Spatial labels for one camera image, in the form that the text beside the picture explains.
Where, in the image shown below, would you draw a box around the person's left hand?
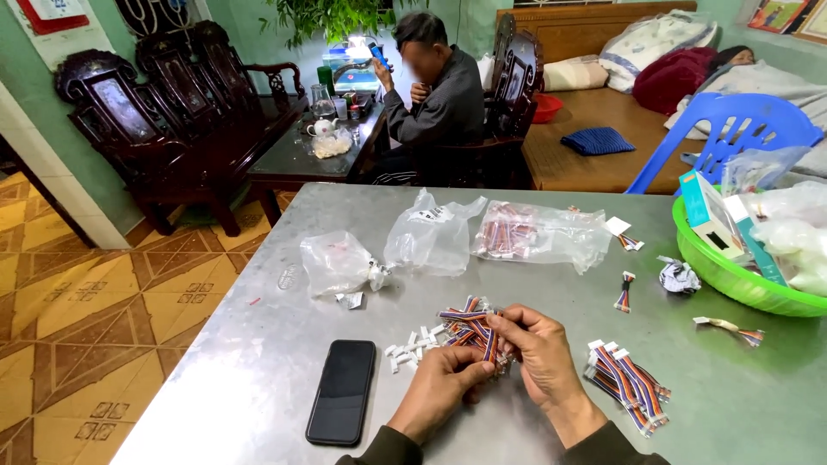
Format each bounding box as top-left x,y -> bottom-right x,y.
386,347 -> 498,447

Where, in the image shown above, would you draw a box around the person's right hand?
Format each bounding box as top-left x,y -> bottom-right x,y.
485,304 -> 593,413

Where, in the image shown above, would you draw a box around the bundle of striped ribbon cables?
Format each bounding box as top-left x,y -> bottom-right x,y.
438,296 -> 513,377

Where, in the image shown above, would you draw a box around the pile of white plastic connectors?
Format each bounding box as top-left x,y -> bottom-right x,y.
384,323 -> 448,375

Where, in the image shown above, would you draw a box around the black smartphone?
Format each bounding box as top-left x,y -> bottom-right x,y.
305,339 -> 377,447

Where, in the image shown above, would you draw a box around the crumpled printed paper ball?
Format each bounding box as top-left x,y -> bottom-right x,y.
657,255 -> 703,295

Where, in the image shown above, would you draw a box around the large empty clear plastic bag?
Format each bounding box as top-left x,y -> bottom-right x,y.
383,188 -> 489,279

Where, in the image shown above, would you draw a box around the small knotted clear plastic bag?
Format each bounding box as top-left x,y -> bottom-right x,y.
299,230 -> 394,298

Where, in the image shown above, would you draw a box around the green plastic basket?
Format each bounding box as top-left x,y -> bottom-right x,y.
671,187 -> 827,319

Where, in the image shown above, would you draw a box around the teal and white carton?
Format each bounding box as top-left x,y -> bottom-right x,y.
678,169 -> 748,261

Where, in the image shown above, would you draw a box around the folded blue knitted cloth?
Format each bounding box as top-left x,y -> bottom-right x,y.
560,127 -> 637,157

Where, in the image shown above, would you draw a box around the slim teal carton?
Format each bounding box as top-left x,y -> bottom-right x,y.
724,194 -> 790,288

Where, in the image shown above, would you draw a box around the wooden bed platform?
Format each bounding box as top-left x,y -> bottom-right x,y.
495,0 -> 827,195

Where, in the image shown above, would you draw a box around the red plastic bowl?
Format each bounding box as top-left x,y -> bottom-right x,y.
532,93 -> 564,125

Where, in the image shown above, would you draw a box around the dark wooden coffee table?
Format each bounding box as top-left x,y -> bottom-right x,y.
246,97 -> 392,228

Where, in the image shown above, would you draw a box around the plastic bag on coffee table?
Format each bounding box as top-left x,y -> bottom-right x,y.
311,128 -> 354,160

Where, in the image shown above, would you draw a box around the dark carved wooden armchair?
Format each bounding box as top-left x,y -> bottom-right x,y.
413,13 -> 545,189

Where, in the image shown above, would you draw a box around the clear plastic bags in basket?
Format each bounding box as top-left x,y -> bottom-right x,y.
720,145 -> 827,298

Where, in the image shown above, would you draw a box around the beige striped pillow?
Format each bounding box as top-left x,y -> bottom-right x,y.
541,55 -> 610,93

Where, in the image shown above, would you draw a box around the dark red blanket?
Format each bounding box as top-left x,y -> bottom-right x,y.
631,46 -> 719,117

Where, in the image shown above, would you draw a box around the blue plastic chair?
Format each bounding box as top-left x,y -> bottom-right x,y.
624,92 -> 826,196

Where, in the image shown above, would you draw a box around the clear glass jug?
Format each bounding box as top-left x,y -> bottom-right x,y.
311,83 -> 336,120

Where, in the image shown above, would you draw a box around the white patterned pillow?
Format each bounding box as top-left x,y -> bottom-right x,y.
598,9 -> 719,94

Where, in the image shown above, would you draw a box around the lit fish tank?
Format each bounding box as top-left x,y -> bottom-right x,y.
321,36 -> 386,95

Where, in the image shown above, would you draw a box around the grey blanket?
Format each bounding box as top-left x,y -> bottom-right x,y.
664,60 -> 827,180

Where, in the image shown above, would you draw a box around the dark carved wooden bench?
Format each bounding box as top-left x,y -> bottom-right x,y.
53,19 -> 310,238

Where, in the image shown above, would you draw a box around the green leafy plant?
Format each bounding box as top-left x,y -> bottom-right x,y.
258,0 -> 431,51

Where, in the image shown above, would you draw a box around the stack of finished ribbon cables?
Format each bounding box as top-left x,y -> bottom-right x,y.
583,339 -> 673,439

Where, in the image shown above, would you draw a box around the plastic bag of ribbon cables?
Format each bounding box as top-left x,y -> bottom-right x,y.
470,199 -> 613,276

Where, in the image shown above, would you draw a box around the ribbon cable with paper strip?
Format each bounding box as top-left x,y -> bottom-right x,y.
693,316 -> 766,348

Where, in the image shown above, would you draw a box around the framed wall pictures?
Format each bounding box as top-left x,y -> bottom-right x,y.
747,0 -> 827,46

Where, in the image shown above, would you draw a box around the red and white wall calendar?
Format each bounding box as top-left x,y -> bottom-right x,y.
5,0 -> 111,71

